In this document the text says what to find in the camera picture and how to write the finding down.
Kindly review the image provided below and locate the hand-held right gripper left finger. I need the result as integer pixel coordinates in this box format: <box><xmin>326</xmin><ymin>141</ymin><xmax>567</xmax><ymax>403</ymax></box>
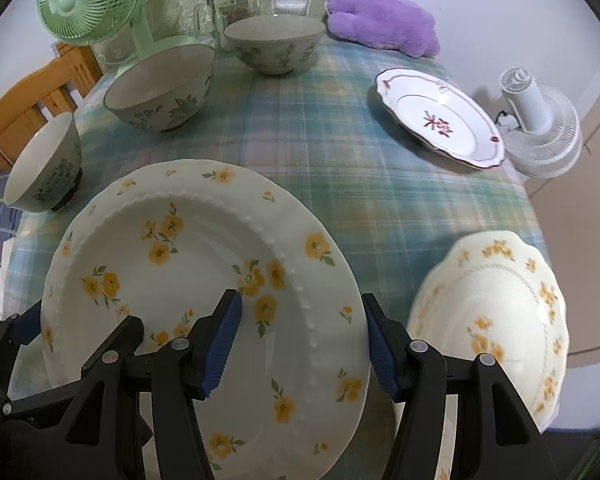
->
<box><xmin>10</xmin><ymin>289</ymin><xmax>243</xmax><ymax>480</ymax></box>

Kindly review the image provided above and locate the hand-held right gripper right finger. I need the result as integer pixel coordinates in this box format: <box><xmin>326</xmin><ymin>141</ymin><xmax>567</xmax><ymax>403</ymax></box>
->
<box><xmin>361</xmin><ymin>292</ymin><xmax>566</xmax><ymax>480</ymax></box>

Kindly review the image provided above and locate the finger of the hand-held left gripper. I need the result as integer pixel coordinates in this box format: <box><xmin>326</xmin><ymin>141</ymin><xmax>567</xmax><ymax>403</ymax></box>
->
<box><xmin>0</xmin><ymin>301</ymin><xmax>45</xmax><ymax>411</ymax></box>

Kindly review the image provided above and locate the round yellow floral plate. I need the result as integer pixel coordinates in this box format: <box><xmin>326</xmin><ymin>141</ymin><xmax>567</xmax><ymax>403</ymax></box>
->
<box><xmin>40</xmin><ymin>159</ymin><xmax>372</xmax><ymax>480</ymax></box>

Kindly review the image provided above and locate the scalloped yellow floral plate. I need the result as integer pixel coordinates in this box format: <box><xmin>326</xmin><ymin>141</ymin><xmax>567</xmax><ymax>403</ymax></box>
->
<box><xmin>407</xmin><ymin>230</ymin><xmax>568</xmax><ymax>480</ymax></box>

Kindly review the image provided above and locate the small floral ceramic bowl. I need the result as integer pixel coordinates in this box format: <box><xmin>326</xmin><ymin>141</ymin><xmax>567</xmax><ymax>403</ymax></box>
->
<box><xmin>3</xmin><ymin>111</ymin><xmax>83</xmax><ymax>212</ymax></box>

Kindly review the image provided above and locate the large floral ceramic bowl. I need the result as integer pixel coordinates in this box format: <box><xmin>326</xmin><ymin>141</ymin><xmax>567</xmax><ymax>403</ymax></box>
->
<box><xmin>103</xmin><ymin>41</ymin><xmax>217</xmax><ymax>134</ymax></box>
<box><xmin>223</xmin><ymin>16</ymin><xmax>325</xmax><ymax>78</ymax></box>

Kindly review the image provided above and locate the white plate red pattern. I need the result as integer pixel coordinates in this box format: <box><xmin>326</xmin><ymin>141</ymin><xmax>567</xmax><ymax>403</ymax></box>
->
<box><xmin>375</xmin><ymin>67</ymin><xmax>506</xmax><ymax>170</ymax></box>

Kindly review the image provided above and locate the plaid tablecloth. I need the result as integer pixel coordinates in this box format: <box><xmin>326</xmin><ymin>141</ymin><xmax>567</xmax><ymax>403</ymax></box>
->
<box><xmin>2</xmin><ymin>35</ymin><xmax>551</xmax><ymax>480</ymax></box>

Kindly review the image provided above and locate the white floor fan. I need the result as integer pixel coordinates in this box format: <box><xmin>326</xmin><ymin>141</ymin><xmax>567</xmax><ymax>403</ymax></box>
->
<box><xmin>497</xmin><ymin>66</ymin><xmax>583</xmax><ymax>178</ymax></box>

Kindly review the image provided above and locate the green desk fan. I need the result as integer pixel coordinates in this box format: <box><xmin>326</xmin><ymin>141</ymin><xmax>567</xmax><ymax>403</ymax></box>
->
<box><xmin>39</xmin><ymin>0</ymin><xmax>217</xmax><ymax>81</ymax></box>

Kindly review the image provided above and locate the purple plush toy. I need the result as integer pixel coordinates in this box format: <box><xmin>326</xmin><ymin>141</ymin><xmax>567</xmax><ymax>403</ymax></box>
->
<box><xmin>325</xmin><ymin>0</ymin><xmax>441</xmax><ymax>58</ymax></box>

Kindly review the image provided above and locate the glass mason jar mug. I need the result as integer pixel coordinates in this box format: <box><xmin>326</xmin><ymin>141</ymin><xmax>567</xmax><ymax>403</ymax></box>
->
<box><xmin>182</xmin><ymin>0</ymin><xmax>260</xmax><ymax>50</ymax></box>

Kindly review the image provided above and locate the small clear glass jar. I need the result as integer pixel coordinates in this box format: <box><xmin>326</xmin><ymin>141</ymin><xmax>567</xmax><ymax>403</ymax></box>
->
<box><xmin>272</xmin><ymin>0</ymin><xmax>311</xmax><ymax>17</ymax></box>

